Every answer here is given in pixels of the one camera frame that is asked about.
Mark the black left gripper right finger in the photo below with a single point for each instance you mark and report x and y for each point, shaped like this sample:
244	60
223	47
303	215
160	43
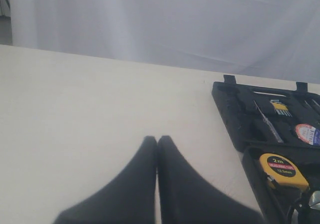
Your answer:
187	198

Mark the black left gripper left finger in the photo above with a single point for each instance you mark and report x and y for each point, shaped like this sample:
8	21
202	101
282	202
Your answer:
128	199

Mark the yellow 2m tape measure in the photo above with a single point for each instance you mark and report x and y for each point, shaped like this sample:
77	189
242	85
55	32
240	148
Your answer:
283	171

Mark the black plastic tool case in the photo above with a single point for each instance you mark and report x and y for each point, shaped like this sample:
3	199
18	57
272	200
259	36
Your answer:
252	137

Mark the black electrical tape roll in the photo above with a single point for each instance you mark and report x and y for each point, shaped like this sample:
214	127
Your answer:
308	134

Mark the clear test pen screwdriver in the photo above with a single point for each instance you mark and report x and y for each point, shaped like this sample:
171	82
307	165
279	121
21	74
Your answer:
269	124

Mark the yellow hex key set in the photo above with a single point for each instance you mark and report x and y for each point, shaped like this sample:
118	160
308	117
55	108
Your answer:
280	108

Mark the middle yellow black screwdriver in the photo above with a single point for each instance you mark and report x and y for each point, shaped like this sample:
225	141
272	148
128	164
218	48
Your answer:
313	105

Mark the steel claw hammer black handle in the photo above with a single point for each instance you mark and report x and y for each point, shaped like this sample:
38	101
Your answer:
297	215

